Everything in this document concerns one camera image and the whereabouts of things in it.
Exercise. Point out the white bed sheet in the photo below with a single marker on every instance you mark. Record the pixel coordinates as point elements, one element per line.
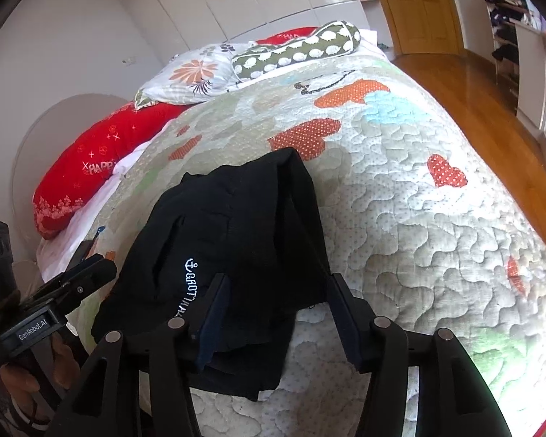
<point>86,218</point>

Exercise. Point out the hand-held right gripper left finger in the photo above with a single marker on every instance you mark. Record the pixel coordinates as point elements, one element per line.
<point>214,314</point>

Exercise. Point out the wooden door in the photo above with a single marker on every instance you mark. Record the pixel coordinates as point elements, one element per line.
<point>418,9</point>

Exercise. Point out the green polka-dot bolster pillow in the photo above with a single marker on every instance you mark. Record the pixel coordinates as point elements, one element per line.
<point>300,48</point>

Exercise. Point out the quilted heart-print bedspread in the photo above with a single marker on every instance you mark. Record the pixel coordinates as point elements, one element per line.
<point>414,191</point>

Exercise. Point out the white floral pillow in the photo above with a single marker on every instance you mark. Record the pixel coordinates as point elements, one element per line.
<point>186,73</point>

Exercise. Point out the black pants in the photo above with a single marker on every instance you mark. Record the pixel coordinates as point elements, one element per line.
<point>236,227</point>

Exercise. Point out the large red printed pillow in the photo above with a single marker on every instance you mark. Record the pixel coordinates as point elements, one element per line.
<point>95,154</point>

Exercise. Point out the white shelf unit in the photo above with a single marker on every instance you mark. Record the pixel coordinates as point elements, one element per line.
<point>530,77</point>

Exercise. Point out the round beige headboard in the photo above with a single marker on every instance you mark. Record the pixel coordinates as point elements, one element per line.
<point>41,136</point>

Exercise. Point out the person's left hand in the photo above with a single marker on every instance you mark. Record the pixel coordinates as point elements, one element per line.
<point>20,378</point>

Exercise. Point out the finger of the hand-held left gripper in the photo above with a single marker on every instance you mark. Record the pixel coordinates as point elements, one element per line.
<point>84,252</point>
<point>82,277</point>

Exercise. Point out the pile of colourful clothes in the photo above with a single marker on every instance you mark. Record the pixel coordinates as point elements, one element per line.
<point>505,0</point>

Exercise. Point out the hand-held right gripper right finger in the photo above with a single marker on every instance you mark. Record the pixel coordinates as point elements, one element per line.
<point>346,327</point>

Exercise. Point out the small red pillow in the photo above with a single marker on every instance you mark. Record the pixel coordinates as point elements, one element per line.
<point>286,36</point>

